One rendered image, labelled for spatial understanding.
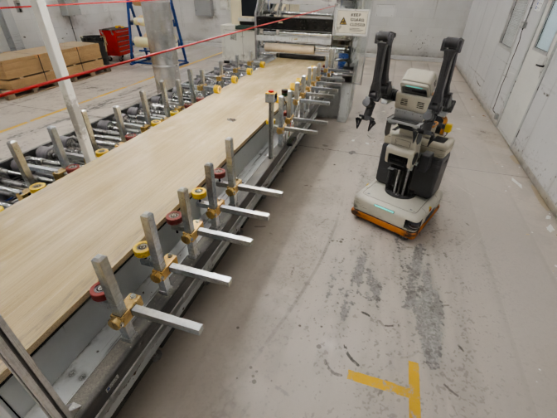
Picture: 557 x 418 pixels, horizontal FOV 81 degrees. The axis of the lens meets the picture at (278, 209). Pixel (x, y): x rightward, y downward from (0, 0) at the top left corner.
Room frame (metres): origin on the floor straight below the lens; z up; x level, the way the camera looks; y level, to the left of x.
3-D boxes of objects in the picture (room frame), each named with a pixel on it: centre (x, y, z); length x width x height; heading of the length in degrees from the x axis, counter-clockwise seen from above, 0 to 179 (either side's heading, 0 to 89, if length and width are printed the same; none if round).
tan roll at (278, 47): (5.58, -0.32, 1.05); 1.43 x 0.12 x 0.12; 73
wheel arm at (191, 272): (1.03, 0.41, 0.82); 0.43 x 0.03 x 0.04; 73
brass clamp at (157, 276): (1.04, 0.50, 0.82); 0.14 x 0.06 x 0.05; 163
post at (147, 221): (1.02, 0.51, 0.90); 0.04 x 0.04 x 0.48; 73
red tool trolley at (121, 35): (10.19, 4.62, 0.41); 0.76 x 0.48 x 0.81; 170
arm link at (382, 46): (2.44, -0.68, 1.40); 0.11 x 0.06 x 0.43; 51
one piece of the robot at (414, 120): (2.43, -0.95, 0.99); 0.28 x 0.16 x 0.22; 50
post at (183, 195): (1.26, 0.43, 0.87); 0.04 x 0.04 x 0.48; 73
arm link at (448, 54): (2.17, -1.01, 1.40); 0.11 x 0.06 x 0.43; 50
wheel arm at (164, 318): (0.79, 0.48, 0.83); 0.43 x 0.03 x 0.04; 73
